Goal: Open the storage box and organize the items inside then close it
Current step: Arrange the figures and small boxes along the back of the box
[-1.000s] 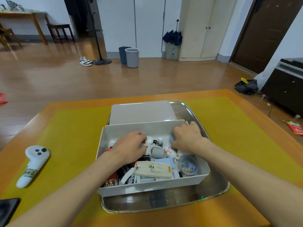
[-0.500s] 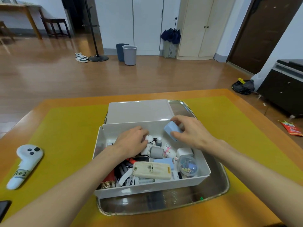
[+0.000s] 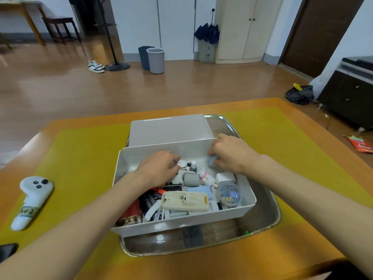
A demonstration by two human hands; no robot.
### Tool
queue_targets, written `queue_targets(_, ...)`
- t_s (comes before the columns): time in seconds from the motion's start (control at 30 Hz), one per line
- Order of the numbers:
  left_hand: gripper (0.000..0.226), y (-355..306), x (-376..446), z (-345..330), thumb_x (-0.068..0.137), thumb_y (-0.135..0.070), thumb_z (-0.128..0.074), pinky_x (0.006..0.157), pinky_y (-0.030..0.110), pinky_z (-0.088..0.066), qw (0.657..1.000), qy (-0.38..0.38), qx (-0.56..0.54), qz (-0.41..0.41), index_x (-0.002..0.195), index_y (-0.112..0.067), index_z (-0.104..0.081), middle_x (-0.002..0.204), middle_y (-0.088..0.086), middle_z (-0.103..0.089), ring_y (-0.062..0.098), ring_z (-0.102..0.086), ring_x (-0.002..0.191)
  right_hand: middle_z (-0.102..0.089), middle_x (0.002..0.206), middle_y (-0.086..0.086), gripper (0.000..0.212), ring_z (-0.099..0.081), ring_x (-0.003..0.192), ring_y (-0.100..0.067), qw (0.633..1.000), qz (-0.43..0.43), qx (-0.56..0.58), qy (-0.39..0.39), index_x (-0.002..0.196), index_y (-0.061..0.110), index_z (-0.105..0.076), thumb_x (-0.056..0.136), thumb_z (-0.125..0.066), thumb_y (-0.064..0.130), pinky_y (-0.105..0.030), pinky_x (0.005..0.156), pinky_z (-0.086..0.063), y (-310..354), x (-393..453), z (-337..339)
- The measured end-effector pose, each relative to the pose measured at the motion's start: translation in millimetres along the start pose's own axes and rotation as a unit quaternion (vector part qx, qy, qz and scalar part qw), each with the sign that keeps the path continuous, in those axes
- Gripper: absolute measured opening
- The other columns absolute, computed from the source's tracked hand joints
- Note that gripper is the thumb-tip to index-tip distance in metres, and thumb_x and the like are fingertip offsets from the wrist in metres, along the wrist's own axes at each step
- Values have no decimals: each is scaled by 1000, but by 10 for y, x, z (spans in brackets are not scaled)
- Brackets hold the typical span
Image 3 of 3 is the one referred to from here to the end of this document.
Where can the person's right hand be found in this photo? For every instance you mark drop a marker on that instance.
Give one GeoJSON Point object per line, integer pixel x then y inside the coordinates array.
{"type": "Point", "coordinates": [236, 155]}

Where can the person's left hand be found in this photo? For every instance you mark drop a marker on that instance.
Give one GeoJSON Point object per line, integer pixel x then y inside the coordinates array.
{"type": "Point", "coordinates": [157, 169]}

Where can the red marker pen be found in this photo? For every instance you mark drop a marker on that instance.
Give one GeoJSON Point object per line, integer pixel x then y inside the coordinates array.
{"type": "Point", "coordinates": [157, 190]}

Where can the white camera device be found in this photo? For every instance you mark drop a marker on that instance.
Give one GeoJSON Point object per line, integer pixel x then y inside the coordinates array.
{"type": "Point", "coordinates": [177, 179]}

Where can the light blue small box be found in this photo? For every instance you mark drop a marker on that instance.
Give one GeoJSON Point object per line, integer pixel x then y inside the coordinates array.
{"type": "Point", "coordinates": [201, 190]}
{"type": "Point", "coordinates": [213, 160]}

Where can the white charger cube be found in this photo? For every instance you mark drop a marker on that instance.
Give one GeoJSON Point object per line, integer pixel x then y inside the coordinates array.
{"type": "Point", "coordinates": [225, 177]}

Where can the white storage box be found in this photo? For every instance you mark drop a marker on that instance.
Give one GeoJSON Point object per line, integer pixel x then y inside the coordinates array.
{"type": "Point", "coordinates": [137, 155]}

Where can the white figurine black hat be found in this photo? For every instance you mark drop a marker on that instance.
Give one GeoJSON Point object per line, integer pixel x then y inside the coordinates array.
{"type": "Point", "coordinates": [183, 163]}

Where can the bundle of black pens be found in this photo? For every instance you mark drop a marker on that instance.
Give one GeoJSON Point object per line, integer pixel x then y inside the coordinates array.
{"type": "Point", "coordinates": [148, 201]}

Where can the white mini fan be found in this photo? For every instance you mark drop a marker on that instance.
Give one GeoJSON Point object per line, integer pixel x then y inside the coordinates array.
{"type": "Point", "coordinates": [191, 180]}

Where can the white bunny figurine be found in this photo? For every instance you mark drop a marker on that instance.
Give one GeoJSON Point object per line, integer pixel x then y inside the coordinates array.
{"type": "Point", "coordinates": [208, 179]}

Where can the small white-capped bottle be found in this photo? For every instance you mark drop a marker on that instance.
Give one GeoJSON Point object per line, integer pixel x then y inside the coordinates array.
{"type": "Point", "coordinates": [193, 167]}

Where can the clear round clip container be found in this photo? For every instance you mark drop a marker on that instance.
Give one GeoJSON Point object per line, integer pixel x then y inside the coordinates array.
{"type": "Point", "coordinates": [229, 195]}

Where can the white box lid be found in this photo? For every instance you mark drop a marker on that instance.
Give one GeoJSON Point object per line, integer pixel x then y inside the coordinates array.
{"type": "Point", "coordinates": [172, 131]}

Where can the white plastic battery holder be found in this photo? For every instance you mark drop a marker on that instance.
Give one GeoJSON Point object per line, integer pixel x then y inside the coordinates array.
{"type": "Point", "coordinates": [174, 215]}

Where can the red cylindrical can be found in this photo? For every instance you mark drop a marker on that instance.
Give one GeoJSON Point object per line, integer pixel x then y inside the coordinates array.
{"type": "Point", "coordinates": [131, 214]}

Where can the white tube black cap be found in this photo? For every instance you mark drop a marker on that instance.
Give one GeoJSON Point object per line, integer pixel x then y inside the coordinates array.
{"type": "Point", "coordinates": [215, 206]}

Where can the person's left forearm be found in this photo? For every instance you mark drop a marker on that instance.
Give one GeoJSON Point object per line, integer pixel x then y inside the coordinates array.
{"type": "Point", "coordinates": [73, 230]}

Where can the person's right forearm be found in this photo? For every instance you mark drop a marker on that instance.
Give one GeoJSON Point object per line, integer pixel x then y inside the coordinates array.
{"type": "Point", "coordinates": [314, 198]}

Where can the person's black trousers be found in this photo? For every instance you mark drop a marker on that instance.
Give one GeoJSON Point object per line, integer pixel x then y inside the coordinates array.
{"type": "Point", "coordinates": [344, 274]}

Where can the stainless steel tray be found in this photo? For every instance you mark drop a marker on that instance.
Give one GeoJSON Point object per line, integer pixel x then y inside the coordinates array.
{"type": "Point", "coordinates": [262, 218]}

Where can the yellow table mat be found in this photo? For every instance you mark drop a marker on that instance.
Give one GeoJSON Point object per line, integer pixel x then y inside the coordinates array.
{"type": "Point", "coordinates": [81, 172]}

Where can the black garbage bag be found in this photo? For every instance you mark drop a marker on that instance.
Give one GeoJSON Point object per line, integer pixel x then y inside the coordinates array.
{"type": "Point", "coordinates": [300, 96]}

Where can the gray trash bin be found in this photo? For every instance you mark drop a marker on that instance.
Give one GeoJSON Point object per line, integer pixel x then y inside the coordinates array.
{"type": "Point", "coordinates": [156, 62]}

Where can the gray metal safe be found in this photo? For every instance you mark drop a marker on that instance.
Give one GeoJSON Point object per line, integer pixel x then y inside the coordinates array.
{"type": "Point", "coordinates": [206, 52]}

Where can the black coat stand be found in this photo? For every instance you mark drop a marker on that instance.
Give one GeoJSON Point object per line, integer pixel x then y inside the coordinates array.
{"type": "Point", "coordinates": [117, 67]}

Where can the dark blue trash bin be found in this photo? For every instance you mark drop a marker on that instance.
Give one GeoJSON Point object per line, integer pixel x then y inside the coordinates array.
{"type": "Point", "coordinates": [142, 58]}

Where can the white sneaker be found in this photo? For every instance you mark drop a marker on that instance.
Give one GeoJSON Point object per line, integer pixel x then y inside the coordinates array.
{"type": "Point", "coordinates": [96, 69]}
{"type": "Point", "coordinates": [93, 62]}

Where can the black low cabinet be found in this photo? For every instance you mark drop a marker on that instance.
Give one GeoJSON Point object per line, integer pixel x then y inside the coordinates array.
{"type": "Point", "coordinates": [346, 99]}

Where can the navy folded umbrella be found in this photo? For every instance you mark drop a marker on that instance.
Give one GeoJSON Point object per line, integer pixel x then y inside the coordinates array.
{"type": "Point", "coordinates": [207, 33]}

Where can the white handheld controller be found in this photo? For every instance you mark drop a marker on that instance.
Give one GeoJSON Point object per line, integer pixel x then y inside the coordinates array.
{"type": "Point", "coordinates": [33, 190]}

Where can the cream two-door cabinet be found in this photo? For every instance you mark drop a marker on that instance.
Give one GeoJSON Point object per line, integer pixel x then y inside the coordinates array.
{"type": "Point", "coordinates": [236, 29]}

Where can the dark brown door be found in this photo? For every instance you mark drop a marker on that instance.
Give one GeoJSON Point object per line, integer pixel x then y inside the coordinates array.
{"type": "Point", "coordinates": [317, 34]}

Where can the white built-in wardrobe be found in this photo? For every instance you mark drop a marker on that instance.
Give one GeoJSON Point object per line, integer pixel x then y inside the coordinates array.
{"type": "Point", "coordinates": [137, 23]}

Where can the black smartphone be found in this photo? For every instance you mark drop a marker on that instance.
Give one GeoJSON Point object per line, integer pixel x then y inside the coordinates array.
{"type": "Point", "coordinates": [7, 252]}

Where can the dark wooden stool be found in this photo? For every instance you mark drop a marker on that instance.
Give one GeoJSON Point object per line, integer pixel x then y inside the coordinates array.
{"type": "Point", "coordinates": [58, 20]}

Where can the wooden side table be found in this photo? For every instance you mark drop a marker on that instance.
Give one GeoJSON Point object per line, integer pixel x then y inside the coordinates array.
{"type": "Point", "coordinates": [17, 3]}

